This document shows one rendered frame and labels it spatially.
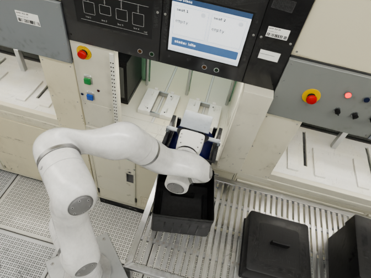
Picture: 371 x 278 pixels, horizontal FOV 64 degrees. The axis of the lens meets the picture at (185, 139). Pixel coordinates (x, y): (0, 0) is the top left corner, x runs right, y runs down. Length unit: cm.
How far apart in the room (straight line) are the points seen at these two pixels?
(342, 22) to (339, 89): 25
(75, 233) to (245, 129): 81
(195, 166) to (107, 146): 33
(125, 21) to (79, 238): 78
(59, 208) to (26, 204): 185
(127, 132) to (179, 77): 139
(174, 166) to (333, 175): 112
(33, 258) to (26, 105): 103
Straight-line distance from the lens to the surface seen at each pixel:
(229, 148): 144
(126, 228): 232
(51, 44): 146
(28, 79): 213
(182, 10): 113
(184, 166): 92
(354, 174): 192
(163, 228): 144
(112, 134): 71
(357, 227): 152
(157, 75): 207
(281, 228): 152
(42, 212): 249
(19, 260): 238
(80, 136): 74
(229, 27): 112
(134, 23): 121
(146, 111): 174
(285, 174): 169
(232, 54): 117
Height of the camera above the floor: 213
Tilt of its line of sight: 49 degrees down
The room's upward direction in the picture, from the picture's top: 11 degrees clockwise
